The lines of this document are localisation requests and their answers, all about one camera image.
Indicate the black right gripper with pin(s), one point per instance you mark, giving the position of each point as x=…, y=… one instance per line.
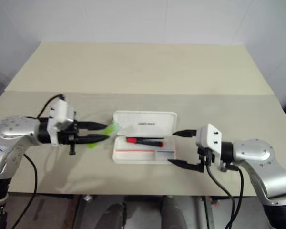
x=205, y=156

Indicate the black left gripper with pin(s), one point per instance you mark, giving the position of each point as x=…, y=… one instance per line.
x=66, y=138

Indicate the green marker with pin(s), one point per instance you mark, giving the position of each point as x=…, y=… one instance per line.
x=110, y=129

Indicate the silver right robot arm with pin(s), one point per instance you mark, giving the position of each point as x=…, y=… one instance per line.
x=252, y=152

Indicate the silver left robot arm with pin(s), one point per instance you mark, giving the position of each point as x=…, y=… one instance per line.
x=14, y=128

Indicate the white pencil case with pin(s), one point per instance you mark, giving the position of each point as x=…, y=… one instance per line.
x=143, y=155

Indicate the red marker with black cap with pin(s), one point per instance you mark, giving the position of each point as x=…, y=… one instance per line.
x=135, y=141

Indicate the dark rounded shape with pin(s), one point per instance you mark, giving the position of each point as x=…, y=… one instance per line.
x=115, y=215

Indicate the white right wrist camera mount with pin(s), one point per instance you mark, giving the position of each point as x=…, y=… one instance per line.
x=208, y=138

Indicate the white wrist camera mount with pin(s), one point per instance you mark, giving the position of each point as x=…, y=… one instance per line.
x=60, y=111
x=208, y=138

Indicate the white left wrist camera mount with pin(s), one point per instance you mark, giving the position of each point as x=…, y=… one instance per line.
x=60, y=111

